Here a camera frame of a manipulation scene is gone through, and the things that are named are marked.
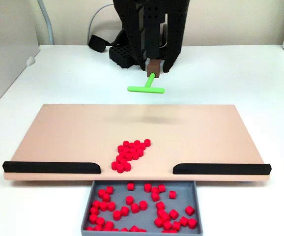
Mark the grey tray container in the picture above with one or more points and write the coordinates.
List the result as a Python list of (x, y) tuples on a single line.
[(142, 218)]

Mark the small white bracket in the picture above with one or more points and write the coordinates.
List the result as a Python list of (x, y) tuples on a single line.
[(30, 61)]

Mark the beige flat board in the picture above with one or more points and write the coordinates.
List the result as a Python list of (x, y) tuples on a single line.
[(83, 132)]

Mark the black gridded base plate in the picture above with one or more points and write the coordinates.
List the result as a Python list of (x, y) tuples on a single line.
[(122, 55)]

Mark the pale grey tube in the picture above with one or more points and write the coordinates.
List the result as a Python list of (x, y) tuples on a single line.
[(48, 24)]

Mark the black guard rail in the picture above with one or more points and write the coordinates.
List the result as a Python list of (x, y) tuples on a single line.
[(218, 168), (46, 167)]

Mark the green T-shaped pusher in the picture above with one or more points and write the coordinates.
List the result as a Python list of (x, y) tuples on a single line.
[(144, 89)]

